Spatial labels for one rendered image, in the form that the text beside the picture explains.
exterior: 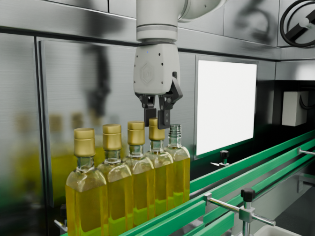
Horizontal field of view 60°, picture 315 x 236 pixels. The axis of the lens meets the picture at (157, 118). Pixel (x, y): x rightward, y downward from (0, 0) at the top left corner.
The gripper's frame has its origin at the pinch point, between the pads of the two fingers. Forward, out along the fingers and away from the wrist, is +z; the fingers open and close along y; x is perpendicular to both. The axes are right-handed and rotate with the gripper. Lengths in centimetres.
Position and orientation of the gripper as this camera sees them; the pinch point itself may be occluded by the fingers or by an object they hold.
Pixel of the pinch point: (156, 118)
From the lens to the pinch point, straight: 58.2
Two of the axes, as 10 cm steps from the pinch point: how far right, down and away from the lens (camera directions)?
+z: 0.0, 9.9, 1.4
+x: 7.2, -1.0, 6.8
